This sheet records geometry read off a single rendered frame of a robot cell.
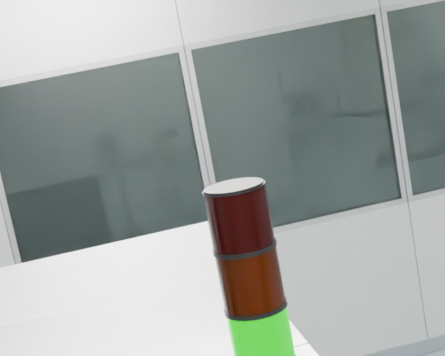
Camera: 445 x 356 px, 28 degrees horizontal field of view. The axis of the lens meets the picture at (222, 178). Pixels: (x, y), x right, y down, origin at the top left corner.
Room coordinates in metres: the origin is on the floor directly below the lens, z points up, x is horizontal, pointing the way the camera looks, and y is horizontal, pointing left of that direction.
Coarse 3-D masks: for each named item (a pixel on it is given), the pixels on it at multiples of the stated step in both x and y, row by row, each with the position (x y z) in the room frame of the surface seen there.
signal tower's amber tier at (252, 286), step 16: (256, 256) 0.65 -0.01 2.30; (272, 256) 0.65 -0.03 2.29; (224, 272) 0.65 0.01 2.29; (240, 272) 0.65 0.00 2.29; (256, 272) 0.64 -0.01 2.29; (272, 272) 0.65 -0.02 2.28; (224, 288) 0.66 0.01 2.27; (240, 288) 0.65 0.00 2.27; (256, 288) 0.64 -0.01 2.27; (272, 288) 0.65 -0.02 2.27; (224, 304) 0.66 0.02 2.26; (240, 304) 0.65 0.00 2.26; (256, 304) 0.64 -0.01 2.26; (272, 304) 0.65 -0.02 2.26
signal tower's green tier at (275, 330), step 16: (256, 320) 0.64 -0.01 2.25; (272, 320) 0.65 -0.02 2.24; (288, 320) 0.66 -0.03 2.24; (240, 336) 0.65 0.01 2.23; (256, 336) 0.64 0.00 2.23; (272, 336) 0.65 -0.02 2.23; (288, 336) 0.66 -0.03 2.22; (240, 352) 0.65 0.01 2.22; (256, 352) 0.65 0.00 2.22; (272, 352) 0.65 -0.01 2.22; (288, 352) 0.65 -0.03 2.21
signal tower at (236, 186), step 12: (228, 180) 0.69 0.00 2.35; (240, 180) 0.68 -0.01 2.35; (252, 180) 0.67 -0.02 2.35; (264, 180) 0.67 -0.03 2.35; (204, 192) 0.66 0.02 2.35; (216, 192) 0.65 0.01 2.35; (228, 192) 0.65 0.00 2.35; (240, 192) 0.65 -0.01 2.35; (252, 252) 0.64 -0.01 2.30; (264, 252) 0.65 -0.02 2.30; (276, 312) 0.65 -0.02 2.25
